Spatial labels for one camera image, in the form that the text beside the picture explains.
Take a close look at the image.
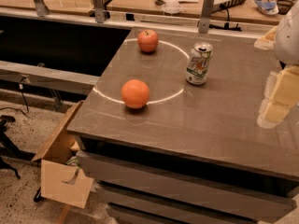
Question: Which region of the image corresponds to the metal bracket post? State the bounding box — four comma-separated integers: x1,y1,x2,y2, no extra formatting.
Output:
198,0,215,34
34,0,49,17
93,0,105,23

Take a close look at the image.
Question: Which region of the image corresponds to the blue white bowl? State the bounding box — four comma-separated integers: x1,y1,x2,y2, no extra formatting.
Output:
255,1,278,16

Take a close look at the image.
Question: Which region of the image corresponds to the metal bracket post middle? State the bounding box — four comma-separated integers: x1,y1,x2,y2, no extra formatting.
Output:
93,0,105,23

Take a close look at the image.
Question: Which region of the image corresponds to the clear plastic cup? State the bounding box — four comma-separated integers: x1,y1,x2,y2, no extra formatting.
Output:
162,1,182,15

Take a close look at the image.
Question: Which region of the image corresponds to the metal bracket post right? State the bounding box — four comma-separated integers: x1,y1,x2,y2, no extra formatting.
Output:
198,0,215,34

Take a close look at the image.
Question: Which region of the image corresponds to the open cardboard box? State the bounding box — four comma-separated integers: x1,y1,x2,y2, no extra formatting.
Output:
32,102,93,208

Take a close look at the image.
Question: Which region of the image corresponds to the black chair base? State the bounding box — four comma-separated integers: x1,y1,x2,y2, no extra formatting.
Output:
0,115,35,179

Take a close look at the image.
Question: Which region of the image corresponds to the black mesh cup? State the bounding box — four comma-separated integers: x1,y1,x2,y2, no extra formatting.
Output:
277,0,293,15

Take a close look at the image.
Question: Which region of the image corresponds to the grey drawer cabinet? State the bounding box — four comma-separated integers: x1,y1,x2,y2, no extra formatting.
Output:
77,140,298,224

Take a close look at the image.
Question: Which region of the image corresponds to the red apple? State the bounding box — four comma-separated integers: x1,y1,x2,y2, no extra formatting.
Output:
137,30,159,52

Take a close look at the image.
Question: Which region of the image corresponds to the orange fruit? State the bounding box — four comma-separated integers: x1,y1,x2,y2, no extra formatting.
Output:
121,79,150,109

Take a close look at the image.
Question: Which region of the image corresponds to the power strip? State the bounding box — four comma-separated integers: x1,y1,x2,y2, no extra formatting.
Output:
212,0,246,12

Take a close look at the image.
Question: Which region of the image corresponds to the metal bracket post left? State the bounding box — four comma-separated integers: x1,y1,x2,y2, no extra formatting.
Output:
34,0,49,17

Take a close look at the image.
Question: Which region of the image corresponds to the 7up soda can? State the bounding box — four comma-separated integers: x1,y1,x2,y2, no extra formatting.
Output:
186,42,213,85

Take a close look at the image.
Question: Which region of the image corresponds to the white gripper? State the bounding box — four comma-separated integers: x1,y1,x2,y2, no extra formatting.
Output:
254,1,299,129

